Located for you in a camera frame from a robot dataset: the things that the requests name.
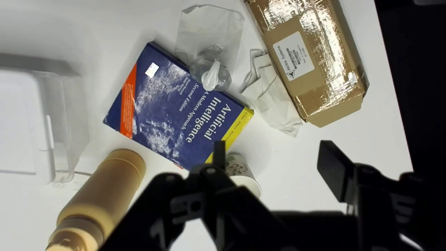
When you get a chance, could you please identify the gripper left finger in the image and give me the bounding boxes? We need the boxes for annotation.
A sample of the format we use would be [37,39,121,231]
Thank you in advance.
[99,140,279,251]

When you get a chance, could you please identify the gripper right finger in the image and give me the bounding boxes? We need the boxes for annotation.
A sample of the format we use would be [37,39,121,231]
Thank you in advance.
[316,140,446,251]

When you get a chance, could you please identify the tan insulated bottle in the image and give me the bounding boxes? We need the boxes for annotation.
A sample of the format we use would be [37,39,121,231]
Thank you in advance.
[45,149,146,251]

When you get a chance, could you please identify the clear pump bottle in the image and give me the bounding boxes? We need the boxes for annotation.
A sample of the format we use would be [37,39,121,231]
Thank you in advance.
[175,5,245,92]

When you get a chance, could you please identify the patterned paper cup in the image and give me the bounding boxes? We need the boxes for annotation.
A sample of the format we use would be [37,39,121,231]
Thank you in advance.
[225,153,262,199]

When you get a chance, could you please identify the blue hardcover book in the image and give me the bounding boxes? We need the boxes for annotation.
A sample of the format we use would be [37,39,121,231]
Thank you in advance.
[103,42,254,171]

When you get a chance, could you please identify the crumpled white paper towel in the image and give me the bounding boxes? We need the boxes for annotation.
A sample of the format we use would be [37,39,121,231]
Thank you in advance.
[240,49,303,137]

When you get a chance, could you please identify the brown cardboard box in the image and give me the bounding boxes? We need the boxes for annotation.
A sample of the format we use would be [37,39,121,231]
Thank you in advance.
[244,0,370,128]

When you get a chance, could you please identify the clear plastic container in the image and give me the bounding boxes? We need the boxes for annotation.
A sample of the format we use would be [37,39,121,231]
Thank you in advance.
[0,53,90,184]

